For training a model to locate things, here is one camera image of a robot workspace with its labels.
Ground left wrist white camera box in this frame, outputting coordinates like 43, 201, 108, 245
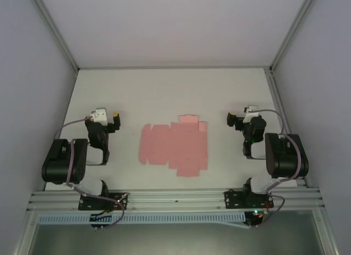
91, 107, 108, 123

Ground right black controller box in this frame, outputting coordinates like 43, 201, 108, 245
245, 210, 265, 230

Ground right aluminium frame post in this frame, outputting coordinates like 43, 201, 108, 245
269, 0, 322, 75

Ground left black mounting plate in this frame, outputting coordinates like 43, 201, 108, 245
78, 191, 129, 212

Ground lower aluminium frame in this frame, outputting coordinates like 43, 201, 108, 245
13, 208, 341, 255

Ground aluminium side rail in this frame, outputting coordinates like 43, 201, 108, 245
264, 68, 310, 188

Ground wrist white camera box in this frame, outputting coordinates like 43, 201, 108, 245
91, 107, 108, 123
244, 105, 261, 121

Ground aluminium frame post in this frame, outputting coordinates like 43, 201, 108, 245
269, 0, 322, 75
27, 0, 81, 74

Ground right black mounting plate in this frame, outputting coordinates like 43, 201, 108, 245
224, 189, 275, 212

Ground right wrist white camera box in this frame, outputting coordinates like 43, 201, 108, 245
244, 105, 261, 121

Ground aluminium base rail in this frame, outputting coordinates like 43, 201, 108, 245
27, 186, 326, 212

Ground black controller box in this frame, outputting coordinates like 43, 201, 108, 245
245, 210, 265, 230
89, 213, 113, 231

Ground black mounting plate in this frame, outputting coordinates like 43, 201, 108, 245
224, 189, 275, 212
78, 191, 129, 212

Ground white slotted cable duct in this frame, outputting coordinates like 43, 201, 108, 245
37, 212, 246, 226

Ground pink paper box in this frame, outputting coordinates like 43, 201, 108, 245
138, 115, 208, 178

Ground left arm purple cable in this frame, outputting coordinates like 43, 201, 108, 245
54, 115, 126, 230

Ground left black controller box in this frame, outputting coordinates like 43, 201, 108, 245
89, 213, 113, 231

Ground left aluminium frame post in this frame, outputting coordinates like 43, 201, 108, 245
27, 0, 81, 74

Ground red and yellow wires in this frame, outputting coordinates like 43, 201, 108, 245
111, 192, 129, 205

